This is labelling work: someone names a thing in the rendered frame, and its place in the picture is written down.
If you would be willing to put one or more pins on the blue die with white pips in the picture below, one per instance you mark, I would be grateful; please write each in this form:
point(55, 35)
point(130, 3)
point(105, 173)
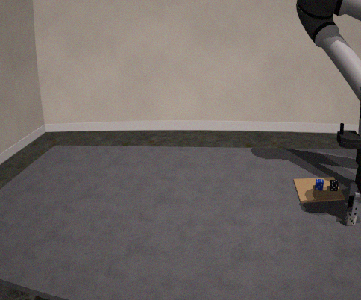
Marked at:
point(319, 184)

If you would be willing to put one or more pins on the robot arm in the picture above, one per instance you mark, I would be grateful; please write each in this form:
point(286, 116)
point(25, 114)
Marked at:
point(317, 18)

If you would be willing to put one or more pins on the tan flat mat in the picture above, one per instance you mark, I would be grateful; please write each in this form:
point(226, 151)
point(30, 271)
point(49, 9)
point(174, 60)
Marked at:
point(306, 190)

